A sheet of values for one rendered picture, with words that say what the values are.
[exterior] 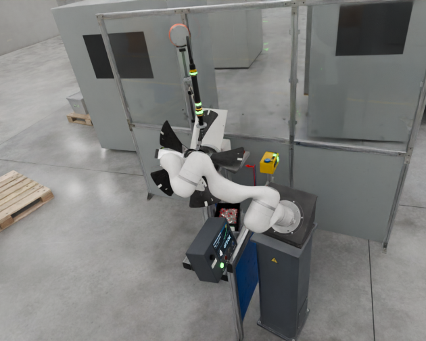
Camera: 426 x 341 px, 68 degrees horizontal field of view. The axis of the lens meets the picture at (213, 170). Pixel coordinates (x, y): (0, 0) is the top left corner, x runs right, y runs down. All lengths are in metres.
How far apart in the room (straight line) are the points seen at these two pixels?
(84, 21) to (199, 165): 3.37
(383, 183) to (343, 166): 0.33
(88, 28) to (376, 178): 3.61
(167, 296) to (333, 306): 1.35
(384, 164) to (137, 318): 2.30
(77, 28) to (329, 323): 4.17
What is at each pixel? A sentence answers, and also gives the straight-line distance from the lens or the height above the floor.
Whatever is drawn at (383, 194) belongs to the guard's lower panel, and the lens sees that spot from 2.94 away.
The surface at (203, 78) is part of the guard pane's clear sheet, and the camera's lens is 2.81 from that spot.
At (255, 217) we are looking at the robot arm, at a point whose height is 1.31.
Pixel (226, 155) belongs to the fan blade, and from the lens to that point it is 2.19.
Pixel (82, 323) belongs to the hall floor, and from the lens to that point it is 3.09.
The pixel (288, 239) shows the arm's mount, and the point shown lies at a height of 0.96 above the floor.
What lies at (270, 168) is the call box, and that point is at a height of 1.04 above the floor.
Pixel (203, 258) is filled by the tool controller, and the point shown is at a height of 1.23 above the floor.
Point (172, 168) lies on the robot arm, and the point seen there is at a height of 1.56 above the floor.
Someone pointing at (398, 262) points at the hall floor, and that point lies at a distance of 3.25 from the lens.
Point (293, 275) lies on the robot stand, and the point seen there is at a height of 0.73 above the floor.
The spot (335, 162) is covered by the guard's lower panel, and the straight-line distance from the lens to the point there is 2.79.
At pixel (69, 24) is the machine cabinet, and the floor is 1.85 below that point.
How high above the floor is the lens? 2.35
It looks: 34 degrees down
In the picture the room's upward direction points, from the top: 8 degrees counter-clockwise
